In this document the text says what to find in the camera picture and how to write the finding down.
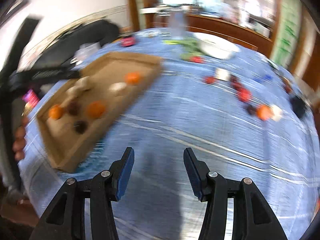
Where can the beige cylinder block front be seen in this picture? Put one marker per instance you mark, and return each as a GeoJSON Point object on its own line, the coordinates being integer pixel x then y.
{"type": "Point", "coordinates": [117, 87]}

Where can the green leafy vegetable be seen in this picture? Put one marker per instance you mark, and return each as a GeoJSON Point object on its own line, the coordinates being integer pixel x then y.
{"type": "Point", "coordinates": [187, 48]}

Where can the black leather sofa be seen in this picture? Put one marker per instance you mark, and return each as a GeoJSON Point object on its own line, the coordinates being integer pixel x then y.
{"type": "Point", "coordinates": [63, 48]}

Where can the person left hand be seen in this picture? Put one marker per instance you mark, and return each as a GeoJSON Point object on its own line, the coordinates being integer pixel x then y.
{"type": "Point", "coordinates": [20, 142]}

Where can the black cylindrical container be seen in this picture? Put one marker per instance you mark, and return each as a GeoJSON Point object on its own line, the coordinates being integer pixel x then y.
{"type": "Point", "coordinates": [299, 105]}

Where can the white enamel bowl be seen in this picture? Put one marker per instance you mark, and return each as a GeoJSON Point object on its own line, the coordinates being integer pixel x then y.
{"type": "Point", "coordinates": [215, 46]}

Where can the orange tangerine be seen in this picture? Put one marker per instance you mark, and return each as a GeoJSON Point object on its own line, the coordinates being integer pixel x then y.
{"type": "Point", "coordinates": [264, 112]}
{"type": "Point", "coordinates": [95, 109]}
{"type": "Point", "coordinates": [133, 78]}
{"type": "Point", "coordinates": [56, 112]}

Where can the red tomato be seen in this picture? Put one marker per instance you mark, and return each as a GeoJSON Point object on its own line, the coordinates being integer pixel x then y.
{"type": "Point", "coordinates": [244, 95]}

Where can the red gift bag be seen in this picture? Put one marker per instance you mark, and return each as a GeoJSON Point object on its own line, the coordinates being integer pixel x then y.
{"type": "Point", "coordinates": [30, 98]}

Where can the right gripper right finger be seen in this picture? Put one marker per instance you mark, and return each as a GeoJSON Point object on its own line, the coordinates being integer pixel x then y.
{"type": "Point", "coordinates": [253, 218]}

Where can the red radish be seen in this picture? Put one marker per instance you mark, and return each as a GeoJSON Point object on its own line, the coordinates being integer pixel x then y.
{"type": "Point", "coordinates": [197, 59]}

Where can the blue plaid tablecloth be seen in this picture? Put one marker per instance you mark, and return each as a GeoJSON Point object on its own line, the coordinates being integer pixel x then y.
{"type": "Point", "coordinates": [180, 110]}

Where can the dark red date back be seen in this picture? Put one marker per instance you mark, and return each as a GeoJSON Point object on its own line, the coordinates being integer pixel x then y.
{"type": "Point", "coordinates": [235, 82]}

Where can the brown cardboard tray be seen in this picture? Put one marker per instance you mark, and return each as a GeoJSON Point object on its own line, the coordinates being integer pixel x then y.
{"type": "Point", "coordinates": [81, 111]}

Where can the wrinkled red date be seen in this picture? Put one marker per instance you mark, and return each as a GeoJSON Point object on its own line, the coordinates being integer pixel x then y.
{"type": "Point", "coordinates": [73, 108]}

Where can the dark plum small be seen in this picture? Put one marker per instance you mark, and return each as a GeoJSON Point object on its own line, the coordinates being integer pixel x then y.
{"type": "Point", "coordinates": [251, 109]}

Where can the clear plastic bag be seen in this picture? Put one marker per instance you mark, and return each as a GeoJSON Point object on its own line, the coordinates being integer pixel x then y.
{"type": "Point", "coordinates": [85, 50]}

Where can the pink labelled black jar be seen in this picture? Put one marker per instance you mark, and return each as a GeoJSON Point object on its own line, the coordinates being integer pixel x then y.
{"type": "Point", "coordinates": [128, 41]}

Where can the clear plastic pitcher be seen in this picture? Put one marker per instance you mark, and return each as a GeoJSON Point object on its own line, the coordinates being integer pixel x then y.
{"type": "Point", "coordinates": [171, 21]}

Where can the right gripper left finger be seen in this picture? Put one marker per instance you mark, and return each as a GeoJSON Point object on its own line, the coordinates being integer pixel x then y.
{"type": "Point", "coordinates": [64, 217]}

